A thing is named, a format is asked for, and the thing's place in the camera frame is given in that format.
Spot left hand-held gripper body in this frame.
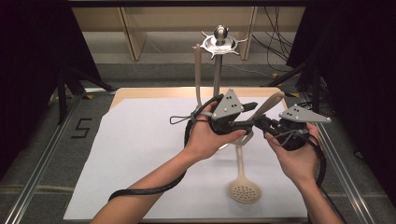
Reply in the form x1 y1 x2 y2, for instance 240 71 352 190
207 89 250 136

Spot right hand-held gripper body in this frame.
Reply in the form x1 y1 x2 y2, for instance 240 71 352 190
266 104 332 152

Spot beige spoon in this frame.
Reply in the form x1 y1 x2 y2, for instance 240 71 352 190
232 91 286 147

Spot metal utensil rack stand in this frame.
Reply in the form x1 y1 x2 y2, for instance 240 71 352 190
199 25 249 151

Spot beige spatula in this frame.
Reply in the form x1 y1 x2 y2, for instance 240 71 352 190
193 43 205 110

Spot beige slotted skimmer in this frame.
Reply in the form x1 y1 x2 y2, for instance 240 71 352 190
228 143 263 205

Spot person's right hand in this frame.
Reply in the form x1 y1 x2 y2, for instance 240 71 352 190
263 121 321 189

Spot person's left hand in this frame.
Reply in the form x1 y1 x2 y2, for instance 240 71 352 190
182 101 248 163

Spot black stand legs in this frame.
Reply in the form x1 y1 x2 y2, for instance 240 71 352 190
55 65 115 126
261 59 323 121

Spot black curtain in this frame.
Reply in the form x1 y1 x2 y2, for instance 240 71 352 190
285 0 396 199
0 0 102 182

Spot white paper sheet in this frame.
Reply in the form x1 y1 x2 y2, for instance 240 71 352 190
63 96 309 220

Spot light wooden furniture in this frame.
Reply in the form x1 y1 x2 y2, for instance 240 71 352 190
72 7 306 62

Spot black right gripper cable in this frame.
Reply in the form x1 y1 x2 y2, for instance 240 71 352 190
304 129 348 224

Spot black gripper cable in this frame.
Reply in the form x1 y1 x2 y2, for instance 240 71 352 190
304 129 348 224
107 93 226 203

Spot thin black lanyard loop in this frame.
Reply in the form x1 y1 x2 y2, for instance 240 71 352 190
169 114 193 126

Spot aluminium floor rail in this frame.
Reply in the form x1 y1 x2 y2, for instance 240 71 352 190
298 92 378 224
3 92 84 224

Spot black hanging cables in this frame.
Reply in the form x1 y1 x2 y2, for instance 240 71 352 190
251 6 298 73

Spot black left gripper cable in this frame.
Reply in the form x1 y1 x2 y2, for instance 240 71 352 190
107 93 226 203

